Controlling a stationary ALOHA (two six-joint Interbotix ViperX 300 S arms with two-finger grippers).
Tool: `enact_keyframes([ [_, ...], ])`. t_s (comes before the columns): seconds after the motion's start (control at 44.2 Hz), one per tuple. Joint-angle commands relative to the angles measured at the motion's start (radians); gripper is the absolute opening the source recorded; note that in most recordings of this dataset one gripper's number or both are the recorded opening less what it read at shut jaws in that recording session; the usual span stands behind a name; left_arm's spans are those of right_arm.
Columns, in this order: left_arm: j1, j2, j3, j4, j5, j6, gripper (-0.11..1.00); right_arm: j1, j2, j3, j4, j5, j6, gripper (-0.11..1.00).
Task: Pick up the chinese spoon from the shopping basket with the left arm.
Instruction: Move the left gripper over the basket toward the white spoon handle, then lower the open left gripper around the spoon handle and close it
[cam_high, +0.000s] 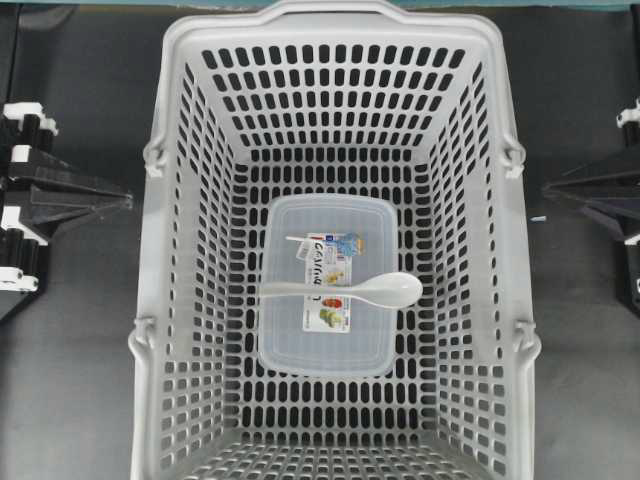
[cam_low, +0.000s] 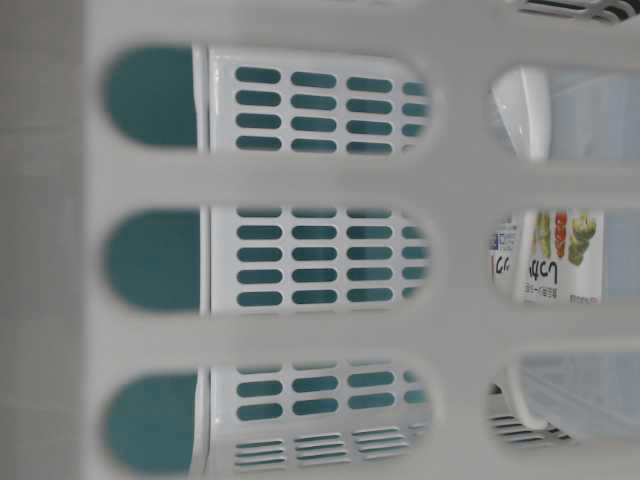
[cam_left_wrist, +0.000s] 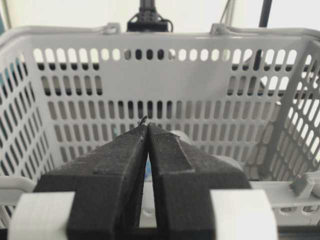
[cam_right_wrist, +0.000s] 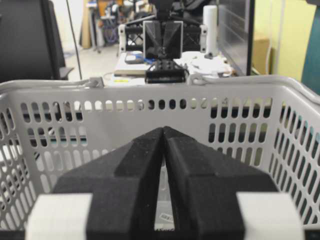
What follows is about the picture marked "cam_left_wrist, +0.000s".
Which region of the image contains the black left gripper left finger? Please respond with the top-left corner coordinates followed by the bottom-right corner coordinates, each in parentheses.
top-left (8, 121), bottom-right (149, 240)

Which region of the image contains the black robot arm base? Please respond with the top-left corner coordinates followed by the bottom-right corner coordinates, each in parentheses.
top-left (126, 0), bottom-right (174, 33)

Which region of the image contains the grey plastic shopping basket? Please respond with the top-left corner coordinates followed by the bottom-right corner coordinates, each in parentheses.
top-left (0, 22), bottom-right (320, 230)

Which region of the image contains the black vertical pole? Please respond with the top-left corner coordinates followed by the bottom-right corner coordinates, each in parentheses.
top-left (252, 0), bottom-right (274, 73)

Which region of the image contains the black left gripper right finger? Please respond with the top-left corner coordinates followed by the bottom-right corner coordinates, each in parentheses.
top-left (148, 122), bottom-right (279, 240)

